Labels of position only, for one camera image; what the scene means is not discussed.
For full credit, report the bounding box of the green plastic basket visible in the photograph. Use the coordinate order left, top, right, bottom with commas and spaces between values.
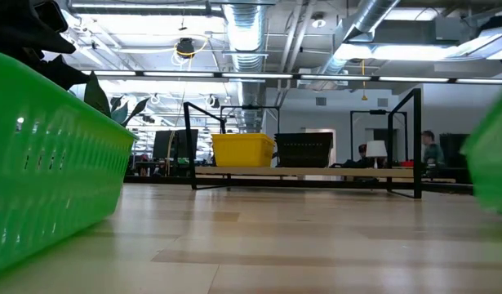
0, 48, 138, 278
460, 87, 502, 216

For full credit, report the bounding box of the yellow plastic basket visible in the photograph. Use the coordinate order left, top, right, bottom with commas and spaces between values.
211, 132, 276, 167

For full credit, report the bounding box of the black plastic basket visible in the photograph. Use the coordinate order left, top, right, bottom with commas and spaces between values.
273, 131, 335, 168

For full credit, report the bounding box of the snake plant in white pot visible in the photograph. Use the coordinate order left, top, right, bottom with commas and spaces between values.
83, 71, 150, 128

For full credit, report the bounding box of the black computer monitor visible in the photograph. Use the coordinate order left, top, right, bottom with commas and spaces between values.
152, 129, 199, 161

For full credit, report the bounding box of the black overhead light bar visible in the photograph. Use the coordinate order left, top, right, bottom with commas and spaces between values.
81, 69, 502, 85

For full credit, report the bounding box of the person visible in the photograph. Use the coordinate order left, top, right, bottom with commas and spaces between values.
340, 143, 368, 169
420, 130, 446, 168

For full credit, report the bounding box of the white table lamp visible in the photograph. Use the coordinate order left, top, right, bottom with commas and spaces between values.
365, 140, 389, 169

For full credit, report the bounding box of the black equipment rack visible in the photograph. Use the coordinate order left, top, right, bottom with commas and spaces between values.
439, 133, 473, 185

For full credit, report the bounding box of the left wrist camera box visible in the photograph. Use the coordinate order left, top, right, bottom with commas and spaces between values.
32, 0, 69, 33

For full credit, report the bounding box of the black overhead camera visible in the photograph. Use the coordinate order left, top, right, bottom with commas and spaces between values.
175, 37, 197, 59

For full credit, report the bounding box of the black aluminium table frame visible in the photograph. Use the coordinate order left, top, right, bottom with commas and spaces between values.
123, 174, 475, 195

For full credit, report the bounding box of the silver ventilation duct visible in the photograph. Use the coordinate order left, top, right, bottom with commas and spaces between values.
222, 3, 269, 131
315, 0, 402, 81

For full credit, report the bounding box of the black background frame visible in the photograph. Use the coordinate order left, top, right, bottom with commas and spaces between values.
220, 105, 282, 135
349, 109, 409, 144

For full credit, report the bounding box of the wooden shelf with black frame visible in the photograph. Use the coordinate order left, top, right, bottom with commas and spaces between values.
183, 87, 423, 200

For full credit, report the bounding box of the yellow hanging cord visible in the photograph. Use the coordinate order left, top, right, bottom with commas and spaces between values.
359, 59, 369, 102

